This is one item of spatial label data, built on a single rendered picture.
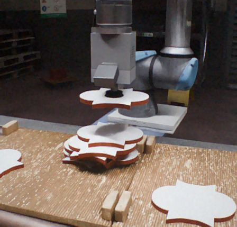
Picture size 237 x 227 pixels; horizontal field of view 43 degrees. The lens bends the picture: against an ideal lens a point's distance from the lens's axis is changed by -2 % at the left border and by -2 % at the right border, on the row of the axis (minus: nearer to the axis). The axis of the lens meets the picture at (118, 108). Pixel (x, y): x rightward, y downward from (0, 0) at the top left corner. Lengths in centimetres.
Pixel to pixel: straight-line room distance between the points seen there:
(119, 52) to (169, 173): 28
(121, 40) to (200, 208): 35
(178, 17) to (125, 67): 45
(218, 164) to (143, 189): 21
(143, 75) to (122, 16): 48
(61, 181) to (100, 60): 27
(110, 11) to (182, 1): 46
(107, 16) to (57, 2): 570
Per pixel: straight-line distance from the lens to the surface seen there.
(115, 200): 56
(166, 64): 105
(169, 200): 59
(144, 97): 68
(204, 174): 71
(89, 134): 71
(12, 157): 77
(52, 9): 640
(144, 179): 67
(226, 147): 90
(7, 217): 62
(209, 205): 59
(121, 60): 64
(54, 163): 74
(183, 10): 105
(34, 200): 62
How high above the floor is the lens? 128
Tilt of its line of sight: 18 degrees down
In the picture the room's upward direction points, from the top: straight up
